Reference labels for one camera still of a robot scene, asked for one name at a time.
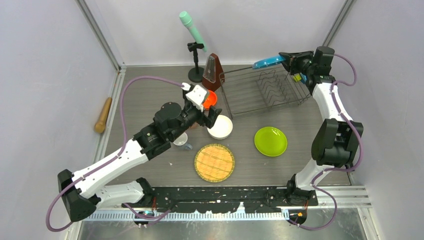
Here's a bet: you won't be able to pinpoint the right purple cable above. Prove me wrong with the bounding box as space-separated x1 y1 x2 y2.
288 52 365 231

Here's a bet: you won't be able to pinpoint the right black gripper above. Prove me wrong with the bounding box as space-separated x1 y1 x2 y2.
278 50 316 77

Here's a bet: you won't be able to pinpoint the colourful toy blocks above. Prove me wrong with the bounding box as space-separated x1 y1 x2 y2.
292 73 307 84

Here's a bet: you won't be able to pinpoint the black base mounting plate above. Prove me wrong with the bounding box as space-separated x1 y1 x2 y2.
131 186 318 214

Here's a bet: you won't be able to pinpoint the white ceramic bowl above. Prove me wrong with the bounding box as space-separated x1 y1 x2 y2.
207 115 233 140

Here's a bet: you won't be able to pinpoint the black wire dish rack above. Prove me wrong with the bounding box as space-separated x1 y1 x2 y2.
219 65 311 119

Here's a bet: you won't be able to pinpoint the small blue-handled cup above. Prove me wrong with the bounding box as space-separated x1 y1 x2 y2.
173 132 193 151

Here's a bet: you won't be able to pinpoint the brown wooden metronome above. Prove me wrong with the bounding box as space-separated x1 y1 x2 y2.
201 53 224 92

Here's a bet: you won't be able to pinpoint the lime green plate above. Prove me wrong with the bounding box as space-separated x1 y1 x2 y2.
254 126 288 157

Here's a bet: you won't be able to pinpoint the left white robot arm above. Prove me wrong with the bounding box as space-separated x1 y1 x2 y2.
57 100 222 223

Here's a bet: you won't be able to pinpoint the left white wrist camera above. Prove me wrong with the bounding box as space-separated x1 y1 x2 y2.
181 82 209 112

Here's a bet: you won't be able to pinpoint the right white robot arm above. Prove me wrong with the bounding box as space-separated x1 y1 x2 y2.
279 46 364 205

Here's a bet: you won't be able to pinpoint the blue polka dot plate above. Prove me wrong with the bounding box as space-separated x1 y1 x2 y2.
252 55 286 70

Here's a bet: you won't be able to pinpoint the black microphone stand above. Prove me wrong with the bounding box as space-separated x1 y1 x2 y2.
187 42 205 83

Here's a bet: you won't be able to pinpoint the woven bamboo round tray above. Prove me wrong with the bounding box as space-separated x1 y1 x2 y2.
194 143 236 183

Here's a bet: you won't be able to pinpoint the purple cable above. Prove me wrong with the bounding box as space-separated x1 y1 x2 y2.
288 52 365 231
45 75 186 233

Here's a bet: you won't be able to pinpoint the wooden rolling pin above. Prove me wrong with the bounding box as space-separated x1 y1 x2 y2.
94 97 113 134

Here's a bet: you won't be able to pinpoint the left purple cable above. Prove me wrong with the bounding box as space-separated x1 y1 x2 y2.
45 75 186 233

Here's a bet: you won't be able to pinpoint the mint green microphone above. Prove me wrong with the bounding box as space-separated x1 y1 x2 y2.
179 11 208 53

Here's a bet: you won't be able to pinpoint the orange bowl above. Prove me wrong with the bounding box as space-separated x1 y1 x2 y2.
202 90 218 111

